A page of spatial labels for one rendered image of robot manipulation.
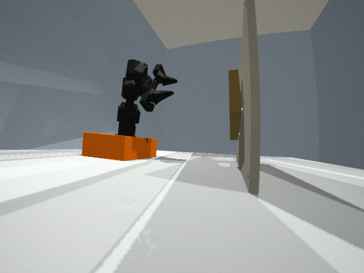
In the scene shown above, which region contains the gold picture frame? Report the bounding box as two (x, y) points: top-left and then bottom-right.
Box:
(229, 69), (243, 140)

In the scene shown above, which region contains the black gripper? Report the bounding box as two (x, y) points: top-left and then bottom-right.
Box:
(133, 64), (177, 111)

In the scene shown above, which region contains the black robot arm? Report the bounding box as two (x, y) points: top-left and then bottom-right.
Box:
(115, 59), (150, 137)

